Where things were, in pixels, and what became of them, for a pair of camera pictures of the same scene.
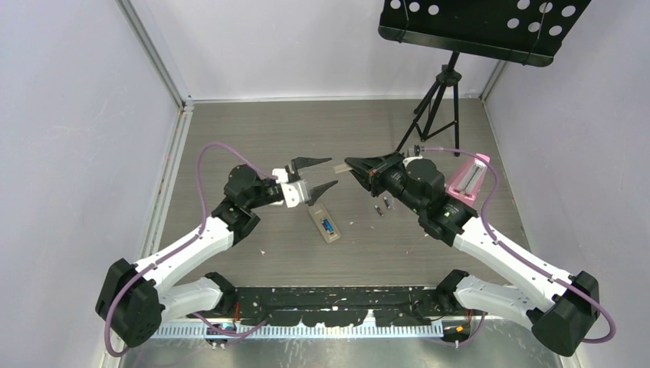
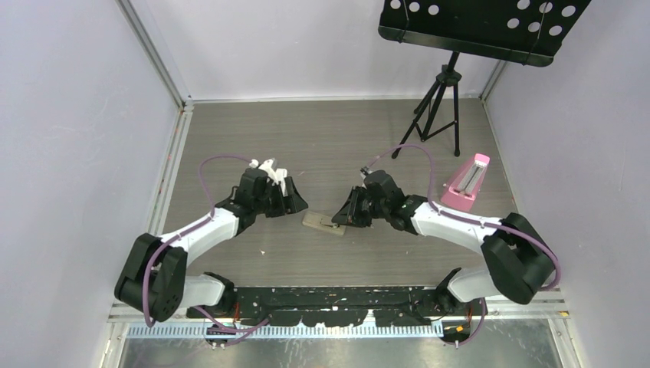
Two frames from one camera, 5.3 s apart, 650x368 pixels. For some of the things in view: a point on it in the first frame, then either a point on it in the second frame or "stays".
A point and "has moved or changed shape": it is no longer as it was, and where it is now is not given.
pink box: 466,187 stays
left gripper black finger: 300,162 -> 294,202
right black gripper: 371,172 -> 347,215
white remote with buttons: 324,222 has moved or changed shape
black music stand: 532,31 stays
